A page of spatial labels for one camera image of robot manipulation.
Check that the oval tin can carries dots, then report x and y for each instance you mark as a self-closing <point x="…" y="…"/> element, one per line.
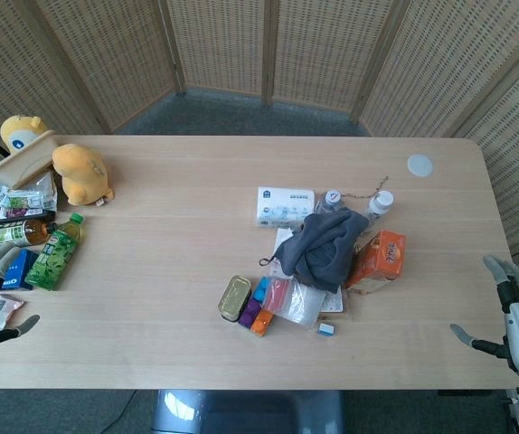
<point x="234" y="298"/>

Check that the pink snack packet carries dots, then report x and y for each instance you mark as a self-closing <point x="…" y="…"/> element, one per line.
<point x="8" y="307"/>

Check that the blue cookie box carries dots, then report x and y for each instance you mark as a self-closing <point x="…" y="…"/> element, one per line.
<point x="17" y="271"/>

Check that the amber tea bottle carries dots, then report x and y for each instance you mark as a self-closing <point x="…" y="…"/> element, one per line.
<point x="11" y="233"/>

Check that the green tea bottle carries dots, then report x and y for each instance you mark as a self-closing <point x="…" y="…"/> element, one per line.
<point x="58" y="257"/>

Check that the dark purple-label bottle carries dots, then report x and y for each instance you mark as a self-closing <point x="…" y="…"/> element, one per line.
<point x="15" y="214"/>

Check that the green-label snack packet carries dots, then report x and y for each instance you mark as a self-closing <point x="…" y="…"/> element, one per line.
<point x="26" y="199"/>

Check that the beige plastic basket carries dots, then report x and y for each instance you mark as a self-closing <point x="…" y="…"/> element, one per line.
<point x="24" y="160"/>

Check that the orange snack box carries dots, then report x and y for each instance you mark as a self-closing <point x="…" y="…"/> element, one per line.
<point x="384" y="260"/>

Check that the orange plush dinosaur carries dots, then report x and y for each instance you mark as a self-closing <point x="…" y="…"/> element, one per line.
<point x="81" y="174"/>

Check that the yellow plush toy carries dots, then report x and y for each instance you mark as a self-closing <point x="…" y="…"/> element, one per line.
<point x="17" y="133"/>

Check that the white milk bottle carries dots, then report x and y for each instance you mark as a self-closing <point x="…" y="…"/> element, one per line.
<point x="382" y="201"/>

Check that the white round table cap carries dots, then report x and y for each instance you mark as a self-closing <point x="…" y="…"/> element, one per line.
<point x="420" y="165"/>

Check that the blue white eraser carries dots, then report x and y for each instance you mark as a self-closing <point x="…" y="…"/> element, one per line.
<point x="326" y="330"/>

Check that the dark grey towel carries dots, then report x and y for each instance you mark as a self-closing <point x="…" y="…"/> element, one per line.
<point x="323" y="244"/>

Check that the clear zip bag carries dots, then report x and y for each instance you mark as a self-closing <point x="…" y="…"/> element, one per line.
<point x="298" y="303"/>

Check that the clear water bottle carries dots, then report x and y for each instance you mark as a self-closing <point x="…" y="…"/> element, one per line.
<point x="332" y="200"/>

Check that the colourful toy block stack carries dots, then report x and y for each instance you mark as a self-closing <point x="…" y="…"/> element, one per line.
<point x="255" y="312"/>

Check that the white tissue pack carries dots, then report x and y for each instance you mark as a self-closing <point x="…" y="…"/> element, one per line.
<point x="284" y="208"/>

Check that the grey robot torso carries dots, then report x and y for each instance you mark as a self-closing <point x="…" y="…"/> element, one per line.
<point x="246" y="411"/>

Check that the woven folding screen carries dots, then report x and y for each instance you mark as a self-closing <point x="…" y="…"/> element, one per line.
<point x="223" y="45"/>

